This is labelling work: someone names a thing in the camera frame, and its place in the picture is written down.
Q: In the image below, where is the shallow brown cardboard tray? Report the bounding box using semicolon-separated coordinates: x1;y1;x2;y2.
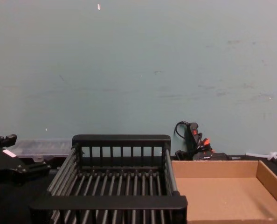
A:
170;160;277;223

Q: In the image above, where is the black corded tool red switch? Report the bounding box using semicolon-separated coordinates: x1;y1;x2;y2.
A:
174;120;228;161

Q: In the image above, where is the black rack with steel bars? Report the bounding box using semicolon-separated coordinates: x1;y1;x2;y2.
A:
29;134;188;224

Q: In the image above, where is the plain pale wall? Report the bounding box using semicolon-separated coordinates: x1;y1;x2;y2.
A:
0;0;277;156

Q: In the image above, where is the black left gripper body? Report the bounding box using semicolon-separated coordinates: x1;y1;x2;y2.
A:
0;143;28;187

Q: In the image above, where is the clear plastic case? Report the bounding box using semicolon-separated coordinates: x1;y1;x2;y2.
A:
5;139;71;163

